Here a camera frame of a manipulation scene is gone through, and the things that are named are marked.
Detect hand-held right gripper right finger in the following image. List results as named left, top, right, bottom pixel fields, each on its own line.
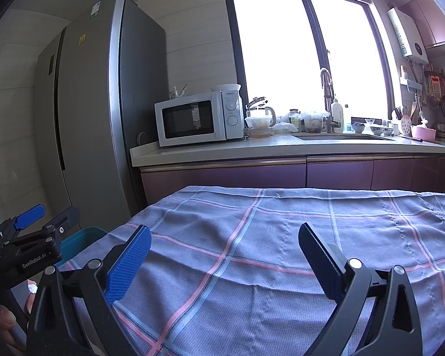
left=298, top=222, right=423, bottom=356

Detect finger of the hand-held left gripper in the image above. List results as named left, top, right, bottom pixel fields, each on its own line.
left=2, top=207, right=81, bottom=249
left=0, top=204, right=47, bottom=245

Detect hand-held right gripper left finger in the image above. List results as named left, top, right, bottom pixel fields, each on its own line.
left=25, top=224, right=152, bottom=356

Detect teal trash bin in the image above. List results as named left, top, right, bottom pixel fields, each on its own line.
left=54, top=226, right=108, bottom=268

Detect person's left hand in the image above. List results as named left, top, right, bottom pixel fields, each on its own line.
left=0, top=303, right=23, bottom=353

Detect plaid grey tablecloth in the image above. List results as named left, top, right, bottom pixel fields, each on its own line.
left=59, top=185, right=445, bottom=356

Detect kitchen sink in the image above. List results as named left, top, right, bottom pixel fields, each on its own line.
left=295, top=133, right=394, bottom=142

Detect grey refrigerator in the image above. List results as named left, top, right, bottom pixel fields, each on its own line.
left=33, top=0, right=167, bottom=231

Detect purple base cabinets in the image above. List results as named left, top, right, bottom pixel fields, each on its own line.
left=139, top=154, right=445, bottom=206

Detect white kitchen countertop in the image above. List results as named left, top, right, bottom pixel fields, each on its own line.
left=130, top=133, right=445, bottom=167

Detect clear plastic jug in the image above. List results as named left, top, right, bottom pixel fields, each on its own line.
left=304, top=111, right=329, bottom=133

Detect white dish soap bottle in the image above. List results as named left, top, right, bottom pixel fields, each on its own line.
left=334, top=98, right=345, bottom=133

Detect clear glass bowl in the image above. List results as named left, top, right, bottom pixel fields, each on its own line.
left=245, top=116, right=273, bottom=128

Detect white microwave oven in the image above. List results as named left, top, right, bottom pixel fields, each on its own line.
left=155, top=91, right=244, bottom=148

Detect pink pot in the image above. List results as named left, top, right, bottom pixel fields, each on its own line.
left=411, top=124, right=436, bottom=142

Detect steel kitchen faucet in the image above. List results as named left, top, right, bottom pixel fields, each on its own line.
left=320, top=67, right=342, bottom=133

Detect glass electric kettle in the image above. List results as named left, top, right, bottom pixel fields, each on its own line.
left=246, top=96, right=277, bottom=119

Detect hanging strainer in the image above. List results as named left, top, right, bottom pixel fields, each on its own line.
left=428, top=76, right=442, bottom=109

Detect dark framed kitchen window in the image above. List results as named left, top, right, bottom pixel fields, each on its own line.
left=224, top=0, right=399, bottom=123

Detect white water heater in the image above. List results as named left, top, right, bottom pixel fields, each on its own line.
left=387, top=7, right=429, bottom=63

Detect grey wall rack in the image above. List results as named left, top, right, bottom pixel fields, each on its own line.
left=400, top=66, right=423, bottom=90

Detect pink wall cabinet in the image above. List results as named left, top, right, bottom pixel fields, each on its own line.
left=400, top=0, right=445, bottom=47

